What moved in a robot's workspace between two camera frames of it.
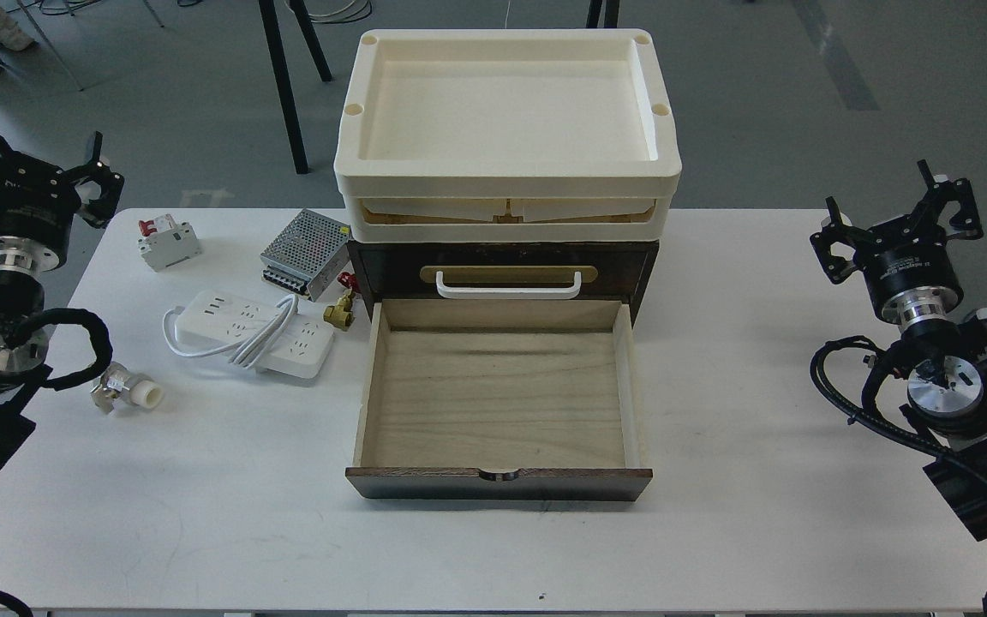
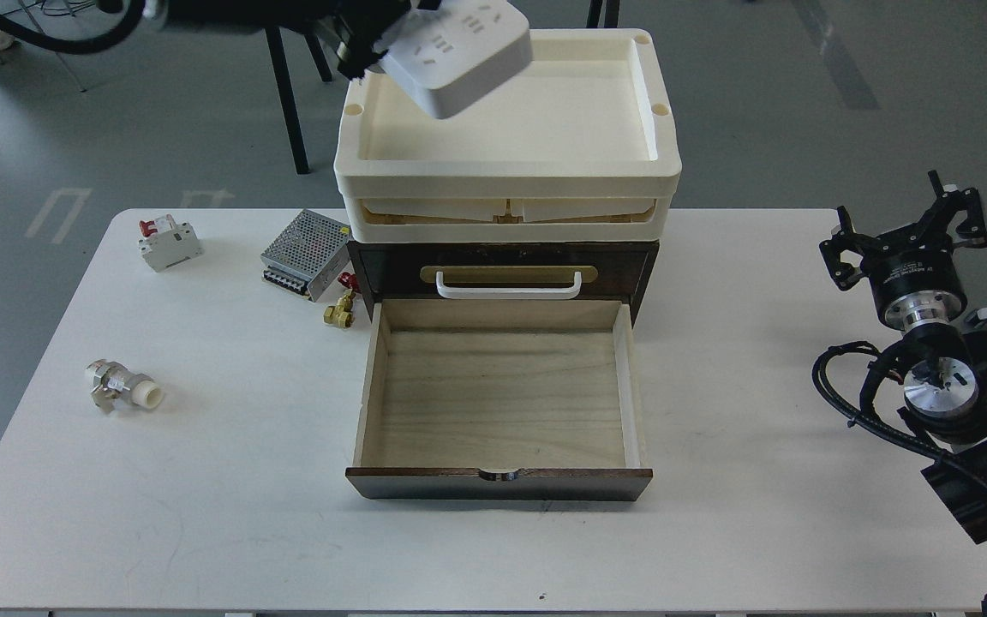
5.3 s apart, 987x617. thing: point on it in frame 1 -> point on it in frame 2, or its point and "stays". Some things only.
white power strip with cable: (255, 334) -> (447, 52)
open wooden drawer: (498, 399) stays
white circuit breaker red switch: (164, 243) stays
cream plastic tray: (512, 135) stays
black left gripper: (20, 196) -> (365, 23)
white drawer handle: (508, 293) stays
